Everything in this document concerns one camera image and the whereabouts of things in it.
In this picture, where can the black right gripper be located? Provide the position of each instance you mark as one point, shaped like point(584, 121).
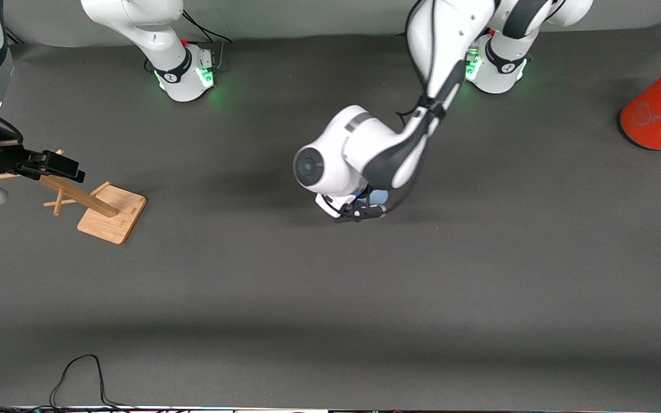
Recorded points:
point(3, 155)

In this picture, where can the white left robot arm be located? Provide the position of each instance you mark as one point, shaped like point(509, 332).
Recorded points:
point(359, 149)

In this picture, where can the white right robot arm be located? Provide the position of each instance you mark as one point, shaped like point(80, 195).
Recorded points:
point(158, 40)

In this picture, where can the orange cylindrical can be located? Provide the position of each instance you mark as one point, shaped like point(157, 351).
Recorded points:
point(657, 117)

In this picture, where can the dark grey table mat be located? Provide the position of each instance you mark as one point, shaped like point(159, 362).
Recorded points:
point(330, 275)

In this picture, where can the wooden cup rack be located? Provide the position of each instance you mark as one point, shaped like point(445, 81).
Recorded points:
point(111, 215)

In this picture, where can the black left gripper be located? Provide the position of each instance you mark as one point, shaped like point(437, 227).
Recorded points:
point(366, 191)

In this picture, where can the light blue cup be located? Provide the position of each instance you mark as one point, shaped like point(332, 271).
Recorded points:
point(379, 198)

